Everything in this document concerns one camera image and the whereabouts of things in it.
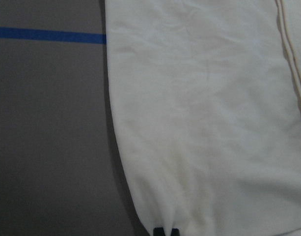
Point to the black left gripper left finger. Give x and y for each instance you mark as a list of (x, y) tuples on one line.
[(159, 231)]

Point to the beige long-sleeve printed shirt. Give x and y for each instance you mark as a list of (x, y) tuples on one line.
[(205, 98)]

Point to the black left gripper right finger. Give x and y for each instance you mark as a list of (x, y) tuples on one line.
[(175, 232)]

